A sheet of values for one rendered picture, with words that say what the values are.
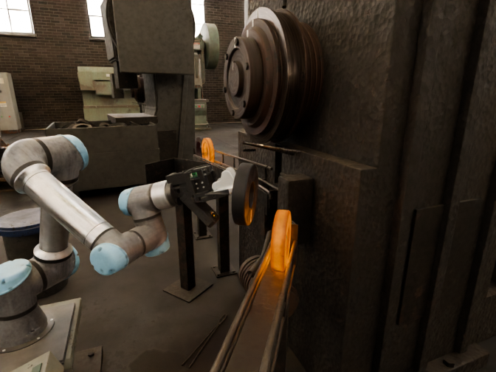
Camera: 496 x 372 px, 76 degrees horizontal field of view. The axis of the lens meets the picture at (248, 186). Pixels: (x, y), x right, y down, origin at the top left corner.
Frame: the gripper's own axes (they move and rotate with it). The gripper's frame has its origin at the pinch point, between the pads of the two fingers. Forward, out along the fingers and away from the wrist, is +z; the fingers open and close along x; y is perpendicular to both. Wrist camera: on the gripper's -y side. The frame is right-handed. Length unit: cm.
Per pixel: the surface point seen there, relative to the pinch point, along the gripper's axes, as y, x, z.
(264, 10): 48, 43, 9
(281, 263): -18.0, -7.6, 5.9
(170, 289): -66, 66, -79
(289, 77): 24.1, 28.4, 13.7
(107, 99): 152, 779, -585
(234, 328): -13.5, -34.5, 2.9
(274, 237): -11.6, -6.8, 5.7
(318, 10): 43, 44, 26
